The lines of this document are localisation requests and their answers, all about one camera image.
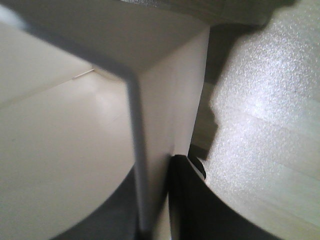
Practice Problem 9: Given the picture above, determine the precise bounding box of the white plastic trash bin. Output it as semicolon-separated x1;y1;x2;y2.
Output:
0;0;211;240

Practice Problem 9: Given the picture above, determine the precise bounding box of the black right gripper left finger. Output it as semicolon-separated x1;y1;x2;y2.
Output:
54;169;138;240

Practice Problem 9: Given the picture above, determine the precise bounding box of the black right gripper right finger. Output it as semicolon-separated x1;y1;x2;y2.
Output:
168;155;273;240

